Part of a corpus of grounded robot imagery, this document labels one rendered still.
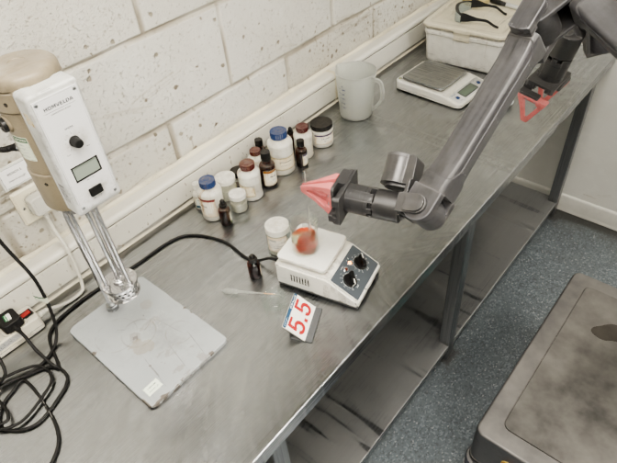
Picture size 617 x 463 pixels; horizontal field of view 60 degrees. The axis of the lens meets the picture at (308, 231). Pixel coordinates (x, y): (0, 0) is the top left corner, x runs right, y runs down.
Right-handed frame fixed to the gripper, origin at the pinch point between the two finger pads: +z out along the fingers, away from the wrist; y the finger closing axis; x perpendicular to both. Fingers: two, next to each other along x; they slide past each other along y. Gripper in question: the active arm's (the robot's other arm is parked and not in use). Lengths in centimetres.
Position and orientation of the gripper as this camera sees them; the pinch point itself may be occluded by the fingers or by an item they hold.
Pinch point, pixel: (305, 187)
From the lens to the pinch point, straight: 105.8
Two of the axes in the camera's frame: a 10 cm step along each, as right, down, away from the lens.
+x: 0.8, 7.3, 6.8
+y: -4.0, 6.5, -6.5
